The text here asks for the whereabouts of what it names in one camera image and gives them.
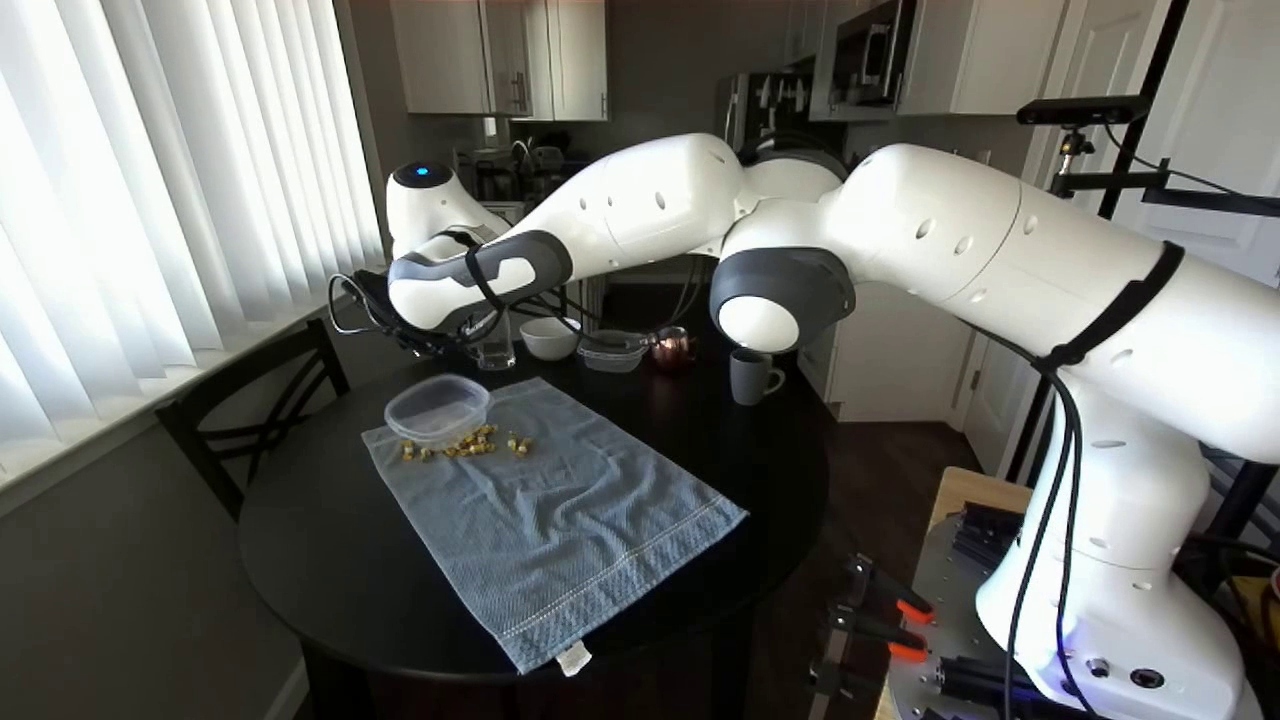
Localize grey mug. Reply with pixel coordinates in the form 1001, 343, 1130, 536
723, 349, 793, 412

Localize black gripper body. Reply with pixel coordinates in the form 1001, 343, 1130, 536
421, 295, 528, 356

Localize black camera stand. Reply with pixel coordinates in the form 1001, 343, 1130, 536
1002, 0, 1280, 593

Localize black stereo camera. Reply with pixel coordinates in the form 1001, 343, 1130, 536
1011, 91, 1151, 133

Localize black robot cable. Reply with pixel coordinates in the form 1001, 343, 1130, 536
994, 237, 1193, 720

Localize nuts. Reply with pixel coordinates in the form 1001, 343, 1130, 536
392, 422, 545, 468

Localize clear plastic bowl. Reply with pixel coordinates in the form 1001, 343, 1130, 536
380, 372, 496, 451

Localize clear drinking glass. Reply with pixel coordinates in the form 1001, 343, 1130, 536
464, 314, 523, 378

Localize black microwave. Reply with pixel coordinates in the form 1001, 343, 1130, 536
829, 0, 922, 111

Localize perforated robot mounting table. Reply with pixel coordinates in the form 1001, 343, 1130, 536
872, 464, 1280, 720

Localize black chair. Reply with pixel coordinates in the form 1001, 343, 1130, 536
153, 314, 358, 526

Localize blue towel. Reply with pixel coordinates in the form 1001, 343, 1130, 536
356, 372, 752, 682

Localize shallow clear plastic container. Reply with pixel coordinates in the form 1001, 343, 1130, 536
573, 326, 650, 382

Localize copper mug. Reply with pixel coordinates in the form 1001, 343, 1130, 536
644, 321, 701, 372

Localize round black table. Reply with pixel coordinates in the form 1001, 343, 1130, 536
236, 282, 840, 720

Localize black coffee maker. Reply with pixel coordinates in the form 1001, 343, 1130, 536
716, 66, 815, 168

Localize white ceramic bowl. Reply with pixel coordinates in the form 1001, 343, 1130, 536
517, 314, 582, 363

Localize red-handled black clamp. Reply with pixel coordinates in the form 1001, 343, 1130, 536
809, 610, 937, 714
833, 551, 940, 633

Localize white kitchen wall cabinet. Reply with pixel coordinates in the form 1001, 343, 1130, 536
384, 0, 613, 128

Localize white vertical blinds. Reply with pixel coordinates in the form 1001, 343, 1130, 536
0, 0, 392, 464

